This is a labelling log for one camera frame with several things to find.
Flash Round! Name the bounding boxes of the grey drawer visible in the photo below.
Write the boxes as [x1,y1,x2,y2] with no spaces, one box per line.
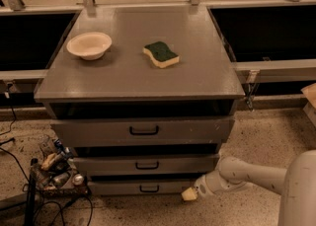
[88,179,196,195]
[74,155,219,176]
[51,116,234,147]

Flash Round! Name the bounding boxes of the tray of cluttered items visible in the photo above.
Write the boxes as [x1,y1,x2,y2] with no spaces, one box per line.
[30,135,89,196]

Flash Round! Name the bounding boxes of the silver can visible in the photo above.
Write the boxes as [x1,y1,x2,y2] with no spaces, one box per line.
[72,174,85,187]

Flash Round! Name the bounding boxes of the grey middle drawer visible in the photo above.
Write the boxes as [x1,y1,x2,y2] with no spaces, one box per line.
[74,155,219,176]

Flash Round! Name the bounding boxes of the green yellow sponge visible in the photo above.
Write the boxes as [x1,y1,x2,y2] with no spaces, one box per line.
[143,41,180,68]

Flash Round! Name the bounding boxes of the metal railing frame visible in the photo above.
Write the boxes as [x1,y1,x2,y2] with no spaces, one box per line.
[1,0,315,84]

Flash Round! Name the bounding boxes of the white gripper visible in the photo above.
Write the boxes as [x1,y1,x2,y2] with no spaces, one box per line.
[182,171,223,201]

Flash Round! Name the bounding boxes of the grey drawer cabinet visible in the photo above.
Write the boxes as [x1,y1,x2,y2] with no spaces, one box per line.
[35,7,244,183]

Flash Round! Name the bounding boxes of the grey top drawer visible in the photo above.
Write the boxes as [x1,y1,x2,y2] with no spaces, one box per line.
[51,116,234,147]

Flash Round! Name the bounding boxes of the white bowl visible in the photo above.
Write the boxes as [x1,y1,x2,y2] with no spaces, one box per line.
[66,32,112,60]

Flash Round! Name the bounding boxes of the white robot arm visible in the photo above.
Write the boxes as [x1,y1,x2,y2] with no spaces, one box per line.
[182,150,316,226]

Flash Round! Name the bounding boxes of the wooden box at right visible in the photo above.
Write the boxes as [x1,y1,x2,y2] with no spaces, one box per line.
[301,83,316,127]

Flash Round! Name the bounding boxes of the grey bottom drawer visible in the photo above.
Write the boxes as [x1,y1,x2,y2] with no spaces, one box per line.
[88,179,196,195]

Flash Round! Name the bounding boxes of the black cables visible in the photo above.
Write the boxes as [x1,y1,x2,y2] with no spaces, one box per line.
[0,83,95,226]

